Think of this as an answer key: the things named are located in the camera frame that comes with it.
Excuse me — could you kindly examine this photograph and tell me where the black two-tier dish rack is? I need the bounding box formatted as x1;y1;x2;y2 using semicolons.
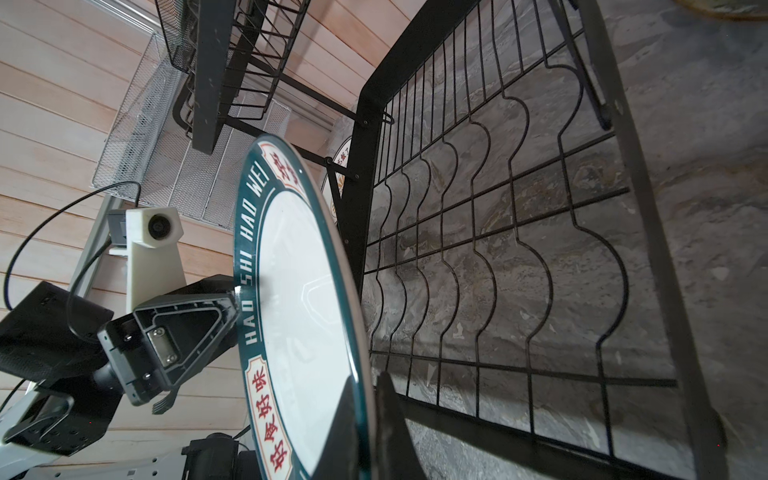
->
154;0;730;480

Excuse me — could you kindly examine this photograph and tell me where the white wire mesh shelf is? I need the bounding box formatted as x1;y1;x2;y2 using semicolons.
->
92;34;254;230

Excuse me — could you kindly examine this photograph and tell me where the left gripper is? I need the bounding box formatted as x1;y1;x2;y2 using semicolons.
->
93;274;239;415

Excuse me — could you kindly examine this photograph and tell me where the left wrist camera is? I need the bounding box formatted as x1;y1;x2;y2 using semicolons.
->
107;207;186;313

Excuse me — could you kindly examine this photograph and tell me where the mint green flower plate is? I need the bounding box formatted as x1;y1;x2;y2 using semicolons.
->
676;0;767;22

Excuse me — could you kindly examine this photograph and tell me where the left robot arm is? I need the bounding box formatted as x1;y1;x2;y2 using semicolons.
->
1;275;237;479

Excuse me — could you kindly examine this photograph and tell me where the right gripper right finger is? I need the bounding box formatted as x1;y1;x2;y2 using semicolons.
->
375;372;427;480

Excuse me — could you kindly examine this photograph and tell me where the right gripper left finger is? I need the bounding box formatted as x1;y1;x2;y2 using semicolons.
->
311;377;359;480

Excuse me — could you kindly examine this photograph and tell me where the green rim white plate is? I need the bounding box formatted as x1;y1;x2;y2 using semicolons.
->
233;134;377;479

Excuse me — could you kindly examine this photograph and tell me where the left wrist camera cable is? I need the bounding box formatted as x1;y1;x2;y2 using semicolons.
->
2;181;143;343

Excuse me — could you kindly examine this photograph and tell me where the orange sunburst plate left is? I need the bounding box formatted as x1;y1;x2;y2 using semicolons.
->
321;136;351;224

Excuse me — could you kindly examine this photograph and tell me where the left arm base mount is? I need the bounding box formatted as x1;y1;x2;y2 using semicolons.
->
181;433;262;480

